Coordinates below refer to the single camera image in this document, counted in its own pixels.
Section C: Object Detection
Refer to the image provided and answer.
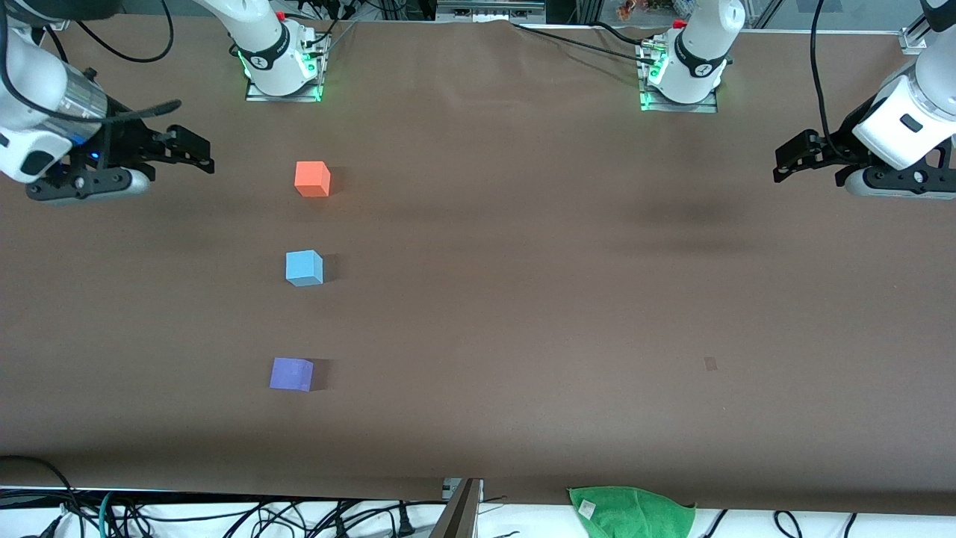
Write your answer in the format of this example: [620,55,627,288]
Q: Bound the blue foam block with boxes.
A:
[285,250,325,288]

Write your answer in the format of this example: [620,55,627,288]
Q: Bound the orange foam block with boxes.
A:
[294,161,332,198]

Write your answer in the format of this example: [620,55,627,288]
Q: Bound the purple foam block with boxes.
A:
[269,356,314,392]

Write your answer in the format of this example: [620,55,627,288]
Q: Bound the colourful toy pile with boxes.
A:
[616,0,677,22]

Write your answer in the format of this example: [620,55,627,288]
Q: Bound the brown table cover sheet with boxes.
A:
[0,16,956,516]

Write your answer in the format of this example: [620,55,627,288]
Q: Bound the green cloth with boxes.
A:
[568,486,697,538]

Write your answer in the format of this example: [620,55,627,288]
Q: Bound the aluminium profile bar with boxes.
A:
[429,478,484,538]

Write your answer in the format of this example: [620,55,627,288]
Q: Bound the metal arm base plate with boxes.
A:
[637,37,719,114]
[245,30,329,102]

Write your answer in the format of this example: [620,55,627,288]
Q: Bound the thin grey cable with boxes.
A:
[317,21,359,61]

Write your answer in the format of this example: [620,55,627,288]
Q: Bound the short curved black cable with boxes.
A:
[590,21,658,47]

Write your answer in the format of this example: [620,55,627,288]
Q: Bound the long black table cable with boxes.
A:
[510,21,662,67]

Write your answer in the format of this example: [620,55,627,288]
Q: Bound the aluminium frame rail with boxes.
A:
[435,0,547,25]

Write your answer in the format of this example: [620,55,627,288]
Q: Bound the thick black cable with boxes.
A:
[0,454,79,538]

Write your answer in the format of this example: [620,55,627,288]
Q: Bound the black cable with plug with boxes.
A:
[329,499,419,538]

